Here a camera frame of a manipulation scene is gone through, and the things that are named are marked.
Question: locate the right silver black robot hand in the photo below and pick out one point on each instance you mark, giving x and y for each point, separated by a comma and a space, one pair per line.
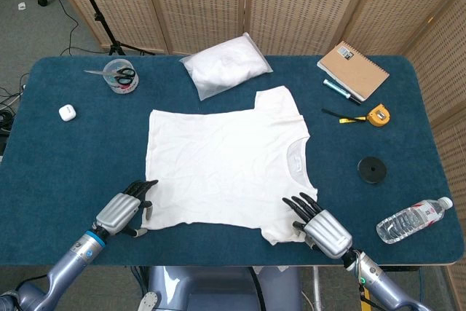
327, 232

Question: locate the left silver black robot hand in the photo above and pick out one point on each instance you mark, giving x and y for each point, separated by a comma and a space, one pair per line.
116, 210

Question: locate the white t-shirt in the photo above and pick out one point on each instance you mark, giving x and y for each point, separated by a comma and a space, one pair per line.
218, 161

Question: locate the metal table leg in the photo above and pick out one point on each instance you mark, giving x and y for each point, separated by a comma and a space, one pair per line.
317, 285

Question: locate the dark teal table mat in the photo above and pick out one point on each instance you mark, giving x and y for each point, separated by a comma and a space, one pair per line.
91, 161

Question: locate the black round disc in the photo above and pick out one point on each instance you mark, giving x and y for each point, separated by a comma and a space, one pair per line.
372, 169

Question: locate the clear plastic water bottle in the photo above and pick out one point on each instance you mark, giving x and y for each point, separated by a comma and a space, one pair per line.
411, 220

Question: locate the white earbuds case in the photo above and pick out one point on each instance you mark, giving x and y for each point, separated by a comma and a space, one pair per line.
67, 112

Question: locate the grey-blue robot torso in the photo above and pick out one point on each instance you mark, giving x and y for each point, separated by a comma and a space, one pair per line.
218, 289

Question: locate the clear plastic jar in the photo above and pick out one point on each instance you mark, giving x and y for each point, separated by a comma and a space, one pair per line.
127, 87

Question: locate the yellow tape measure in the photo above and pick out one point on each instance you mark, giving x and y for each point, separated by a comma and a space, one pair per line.
379, 116

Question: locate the green white marker pen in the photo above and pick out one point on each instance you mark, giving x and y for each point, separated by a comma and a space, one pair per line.
338, 89

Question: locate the brown spiral notebook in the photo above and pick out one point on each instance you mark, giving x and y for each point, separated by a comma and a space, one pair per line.
355, 70

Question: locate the clear bag with white cloth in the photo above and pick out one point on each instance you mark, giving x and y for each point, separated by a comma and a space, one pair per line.
225, 65

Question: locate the black tripod stand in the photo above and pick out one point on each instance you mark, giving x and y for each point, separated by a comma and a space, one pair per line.
100, 21

